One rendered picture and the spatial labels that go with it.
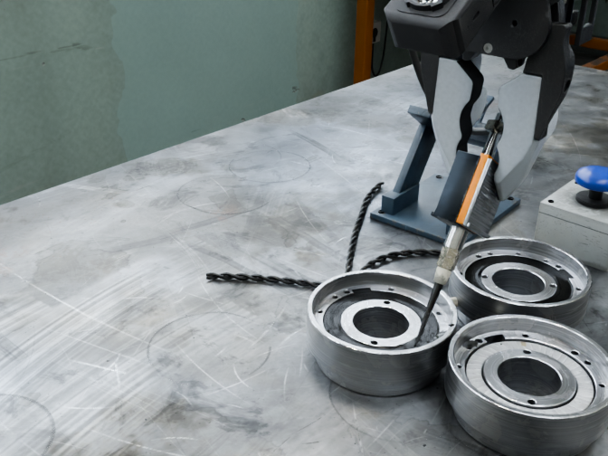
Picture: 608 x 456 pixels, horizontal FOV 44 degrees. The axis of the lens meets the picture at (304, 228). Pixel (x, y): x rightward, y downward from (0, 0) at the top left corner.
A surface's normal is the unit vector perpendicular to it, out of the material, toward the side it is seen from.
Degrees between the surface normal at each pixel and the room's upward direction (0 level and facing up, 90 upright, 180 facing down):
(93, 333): 0
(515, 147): 90
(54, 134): 90
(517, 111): 90
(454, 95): 90
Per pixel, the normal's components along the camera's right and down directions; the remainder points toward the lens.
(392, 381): 0.07, 0.47
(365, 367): -0.29, 0.44
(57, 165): 0.75, 0.32
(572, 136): 0.01, -0.88
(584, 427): 0.37, 0.44
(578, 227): -0.66, 0.34
